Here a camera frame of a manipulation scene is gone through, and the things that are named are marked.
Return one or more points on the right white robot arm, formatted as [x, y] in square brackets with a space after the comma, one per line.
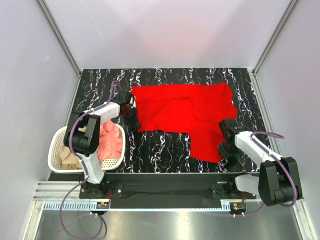
[278, 182]

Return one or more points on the left small electronics board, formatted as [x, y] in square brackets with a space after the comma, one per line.
[103, 205]

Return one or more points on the left aluminium frame post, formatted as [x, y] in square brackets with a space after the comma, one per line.
[58, 35]

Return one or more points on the red t shirt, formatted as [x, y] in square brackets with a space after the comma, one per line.
[193, 109]

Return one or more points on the white plastic laundry basket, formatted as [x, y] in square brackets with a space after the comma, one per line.
[56, 146]

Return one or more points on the pink t shirt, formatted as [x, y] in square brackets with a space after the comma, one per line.
[110, 142]

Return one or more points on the right aluminium frame post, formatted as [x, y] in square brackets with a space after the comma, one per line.
[275, 35]

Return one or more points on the aluminium frame post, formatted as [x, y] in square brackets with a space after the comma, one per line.
[58, 35]
[275, 35]

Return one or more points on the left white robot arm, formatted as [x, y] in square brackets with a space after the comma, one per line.
[83, 132]

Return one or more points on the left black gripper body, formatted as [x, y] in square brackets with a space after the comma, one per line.
[131, 116]

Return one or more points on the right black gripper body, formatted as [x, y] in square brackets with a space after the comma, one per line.
[225, 152]

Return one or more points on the small electronics board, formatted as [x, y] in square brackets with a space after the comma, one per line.
[238, 206]
[103, 205]

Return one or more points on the right small electronics board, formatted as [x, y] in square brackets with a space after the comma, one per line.
[238, 206]

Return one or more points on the front aluminium rail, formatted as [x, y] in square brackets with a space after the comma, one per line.
[58, 195]

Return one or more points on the beige t shirt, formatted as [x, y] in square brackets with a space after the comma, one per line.
[67, 160]

